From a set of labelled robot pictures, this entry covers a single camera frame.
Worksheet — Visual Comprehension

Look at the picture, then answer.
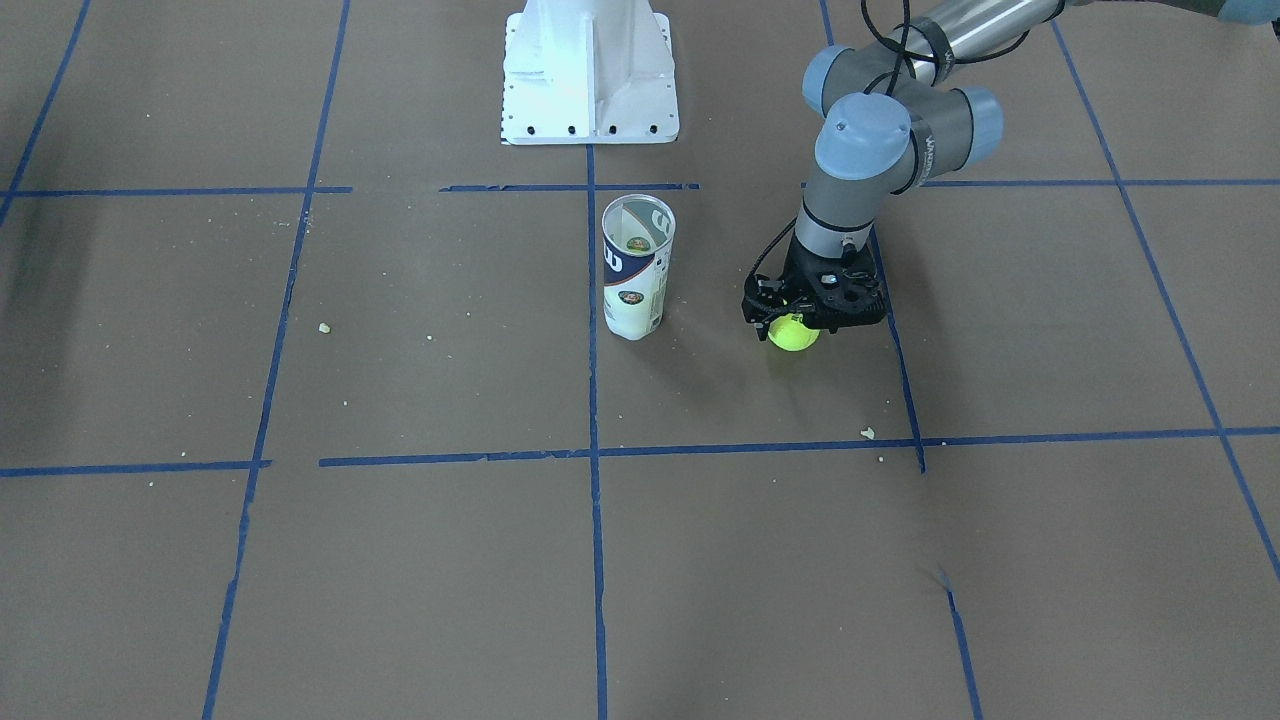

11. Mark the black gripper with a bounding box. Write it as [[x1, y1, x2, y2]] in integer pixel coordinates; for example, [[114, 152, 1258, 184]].
[[741, 232, 851, 327]]

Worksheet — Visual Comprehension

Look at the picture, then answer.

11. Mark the yellow tennis ball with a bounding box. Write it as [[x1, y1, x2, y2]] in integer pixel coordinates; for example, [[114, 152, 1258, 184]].
[[765, 313, 820, 352]]

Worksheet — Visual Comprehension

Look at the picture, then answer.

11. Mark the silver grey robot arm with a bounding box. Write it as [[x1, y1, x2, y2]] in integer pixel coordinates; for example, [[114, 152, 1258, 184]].
[[742, 1, 1070, 340]]

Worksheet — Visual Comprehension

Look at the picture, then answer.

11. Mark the clear tennis ball can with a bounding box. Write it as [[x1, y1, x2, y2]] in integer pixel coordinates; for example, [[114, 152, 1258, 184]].
[[602, 193, 676, 341]]

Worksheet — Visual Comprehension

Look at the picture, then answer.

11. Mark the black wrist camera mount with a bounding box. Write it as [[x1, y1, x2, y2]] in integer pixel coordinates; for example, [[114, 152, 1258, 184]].
[[800, 265, 888, 334]]

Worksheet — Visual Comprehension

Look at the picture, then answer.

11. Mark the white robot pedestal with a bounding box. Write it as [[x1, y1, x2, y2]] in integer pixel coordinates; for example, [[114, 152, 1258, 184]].
[[500, 1, 680, 146]]

